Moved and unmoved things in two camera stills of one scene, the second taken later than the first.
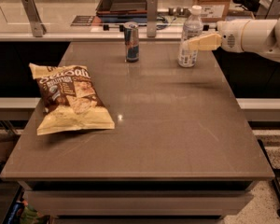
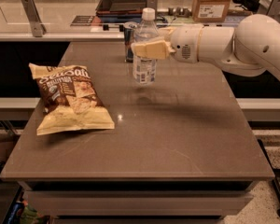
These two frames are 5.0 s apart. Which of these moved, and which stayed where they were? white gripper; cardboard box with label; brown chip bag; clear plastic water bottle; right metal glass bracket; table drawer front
Moved: clear plastic water bottle; white gripper
Stayed: table drawer front; cardboard box with label; right metal glass bracket; brown chip bag
